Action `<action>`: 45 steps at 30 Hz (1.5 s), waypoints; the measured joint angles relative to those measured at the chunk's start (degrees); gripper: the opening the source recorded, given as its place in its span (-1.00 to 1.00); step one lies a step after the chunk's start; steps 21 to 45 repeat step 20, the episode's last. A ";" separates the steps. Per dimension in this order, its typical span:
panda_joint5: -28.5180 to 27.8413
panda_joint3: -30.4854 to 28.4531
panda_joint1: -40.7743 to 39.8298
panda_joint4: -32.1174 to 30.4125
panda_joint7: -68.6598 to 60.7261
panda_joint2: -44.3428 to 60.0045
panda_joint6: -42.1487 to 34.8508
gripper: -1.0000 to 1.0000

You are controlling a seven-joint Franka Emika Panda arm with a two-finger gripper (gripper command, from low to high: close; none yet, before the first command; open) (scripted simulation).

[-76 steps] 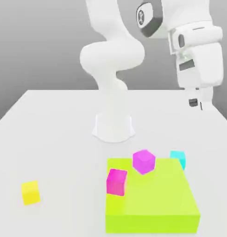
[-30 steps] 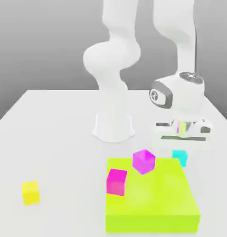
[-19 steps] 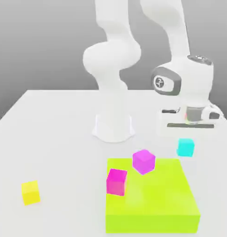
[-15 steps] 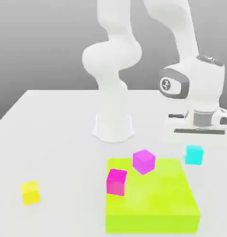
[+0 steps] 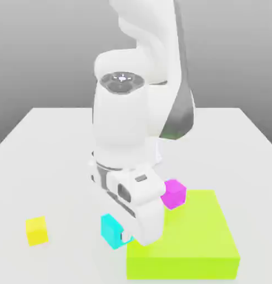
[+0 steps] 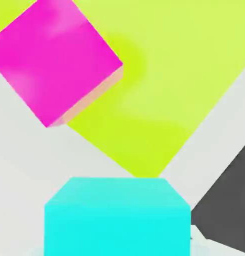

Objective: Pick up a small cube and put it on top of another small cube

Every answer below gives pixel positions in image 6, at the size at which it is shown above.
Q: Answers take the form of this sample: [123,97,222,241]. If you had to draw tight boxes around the large dark grey box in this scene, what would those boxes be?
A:
[190,139,245,254]

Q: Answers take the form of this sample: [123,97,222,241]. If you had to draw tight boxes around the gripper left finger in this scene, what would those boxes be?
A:
[0,225,45,256]

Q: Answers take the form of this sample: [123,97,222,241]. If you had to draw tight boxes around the small cyan cube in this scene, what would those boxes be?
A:
[43,176,192,256]

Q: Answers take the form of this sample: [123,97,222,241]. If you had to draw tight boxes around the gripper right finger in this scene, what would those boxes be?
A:
[190,224,245,256]

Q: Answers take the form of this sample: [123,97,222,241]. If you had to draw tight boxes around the large yellow-green box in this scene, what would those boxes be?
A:
[0,0,245,179]

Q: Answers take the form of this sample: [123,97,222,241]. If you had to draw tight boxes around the small magenta cube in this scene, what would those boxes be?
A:
[0,0,124,129]

